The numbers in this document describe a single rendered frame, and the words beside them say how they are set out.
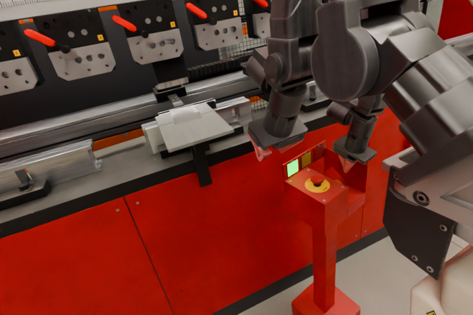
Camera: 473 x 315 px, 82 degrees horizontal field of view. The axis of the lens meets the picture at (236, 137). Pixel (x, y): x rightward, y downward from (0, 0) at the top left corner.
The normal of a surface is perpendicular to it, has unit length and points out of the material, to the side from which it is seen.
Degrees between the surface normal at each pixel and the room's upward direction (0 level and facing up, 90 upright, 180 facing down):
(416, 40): 37
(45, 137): 90
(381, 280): 0
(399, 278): 0
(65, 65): 90
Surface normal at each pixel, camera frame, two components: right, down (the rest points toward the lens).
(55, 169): 0.38, 0.38
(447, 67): -0.25, -0.30
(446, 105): -0.65, 0.00
